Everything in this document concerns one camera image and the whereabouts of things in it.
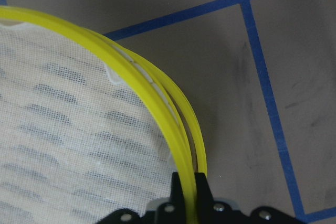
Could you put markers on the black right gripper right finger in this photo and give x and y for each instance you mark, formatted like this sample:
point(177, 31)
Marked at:
point(204, 197)

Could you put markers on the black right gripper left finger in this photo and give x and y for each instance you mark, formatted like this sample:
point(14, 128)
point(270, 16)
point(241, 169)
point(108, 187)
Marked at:
point(176, 197)

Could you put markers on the yellow steamer top layer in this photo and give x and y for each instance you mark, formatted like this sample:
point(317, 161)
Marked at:
point(82, 37)

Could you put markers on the yellow steamer lower layers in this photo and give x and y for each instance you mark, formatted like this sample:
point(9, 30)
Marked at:
point(183, 119)

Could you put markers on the white steamer liner cloth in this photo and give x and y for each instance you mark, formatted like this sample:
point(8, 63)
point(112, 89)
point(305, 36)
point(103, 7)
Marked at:
point(76, 143)

